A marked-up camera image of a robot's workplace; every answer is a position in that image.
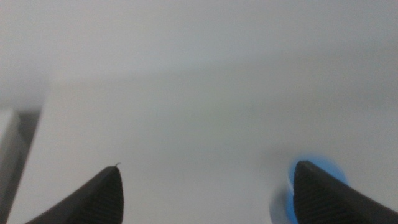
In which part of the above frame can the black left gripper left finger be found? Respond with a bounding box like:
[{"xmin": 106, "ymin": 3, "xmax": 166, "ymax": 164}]
[{"xmin": 24, "ymin": 165, "xmax": 125, "ymax": 224}]

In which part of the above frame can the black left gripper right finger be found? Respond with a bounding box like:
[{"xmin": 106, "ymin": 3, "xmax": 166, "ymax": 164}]
[{"xmin": 292, "ymin": 160, "xmax": 398, "ymax": 224}]

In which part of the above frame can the blue plastic cup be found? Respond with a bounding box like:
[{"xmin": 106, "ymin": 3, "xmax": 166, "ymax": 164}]
[{"xmin": 269, "ymin": 154, "xmax": 349, "ymax": 224}]

